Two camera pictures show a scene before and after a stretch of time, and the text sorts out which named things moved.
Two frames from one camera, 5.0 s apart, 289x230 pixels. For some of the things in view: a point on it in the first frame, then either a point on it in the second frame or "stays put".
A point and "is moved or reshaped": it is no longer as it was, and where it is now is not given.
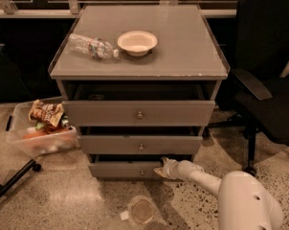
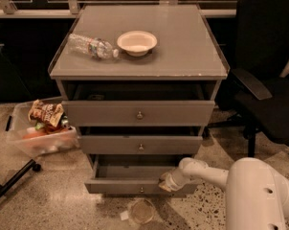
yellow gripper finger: (166, 160) -> (166, 176)
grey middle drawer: (141, 144) stays put
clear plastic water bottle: (92, 46) stays put
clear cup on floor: (142, 209) stays put
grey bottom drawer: (124, 170) is moved or reshaped
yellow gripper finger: (161, 171) -> (166, 185)
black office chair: (266, 37) stays put
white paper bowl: (137, 43) stays put
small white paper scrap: (124, 216) stays put
